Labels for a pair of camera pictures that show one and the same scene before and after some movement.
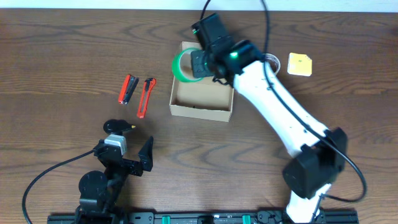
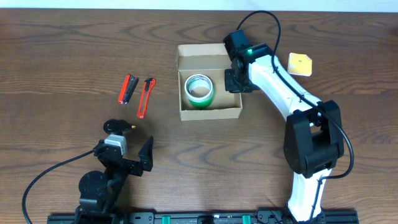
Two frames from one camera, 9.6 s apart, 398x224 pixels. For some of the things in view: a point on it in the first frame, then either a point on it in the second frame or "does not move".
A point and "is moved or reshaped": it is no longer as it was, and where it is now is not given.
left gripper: [145, 160] does not move
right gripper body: [200, 63] to [233, 83]
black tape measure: [115, 126] does not move
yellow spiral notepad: [299, 64] does not move
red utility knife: [148, 84] does not move
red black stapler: [127, 89] does not move
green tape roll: [273, 61] is moved or reshaped
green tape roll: [176, 70] to [204, 104]
